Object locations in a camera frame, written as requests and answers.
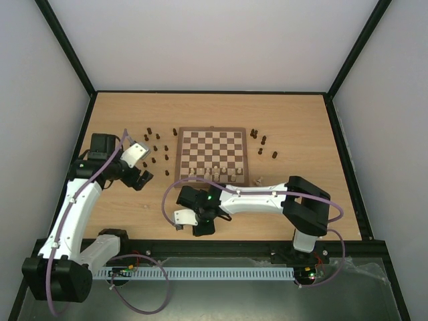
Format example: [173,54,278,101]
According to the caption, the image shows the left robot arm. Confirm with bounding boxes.
[21,133,153,302]

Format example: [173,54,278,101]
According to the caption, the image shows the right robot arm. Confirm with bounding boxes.
[173,176,331,262]

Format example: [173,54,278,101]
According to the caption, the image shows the wooden chess board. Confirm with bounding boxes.
[175,126,249,187]

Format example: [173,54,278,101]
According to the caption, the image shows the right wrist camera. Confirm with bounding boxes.
[173,209,199,231]

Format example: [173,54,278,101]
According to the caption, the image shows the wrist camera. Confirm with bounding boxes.
[173,209,199,231]
[120,142,150,168]

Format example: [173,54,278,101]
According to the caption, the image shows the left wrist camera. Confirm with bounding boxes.
[120,142,150,168]

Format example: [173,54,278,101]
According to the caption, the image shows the white slotted cable duct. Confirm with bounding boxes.
[93,267,295,281]

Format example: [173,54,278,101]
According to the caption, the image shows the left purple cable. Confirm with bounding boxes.
[46,128,171,316]

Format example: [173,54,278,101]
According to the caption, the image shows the black frame rail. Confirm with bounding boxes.
[33,239,389,265]

